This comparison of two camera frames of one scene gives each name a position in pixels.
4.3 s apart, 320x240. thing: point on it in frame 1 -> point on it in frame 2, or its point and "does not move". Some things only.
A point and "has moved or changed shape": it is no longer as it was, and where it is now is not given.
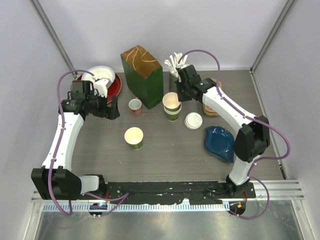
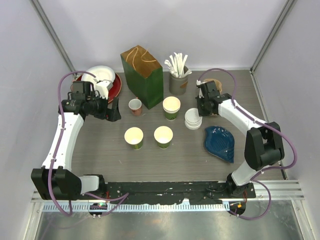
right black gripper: (181, 98) -> (202, 113)
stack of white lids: (193, 120) has moved or changed shape
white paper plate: (100, 72) does not move
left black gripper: (110, 112) does not move
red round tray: (113, 90) does not move
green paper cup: (134, 136) does not move
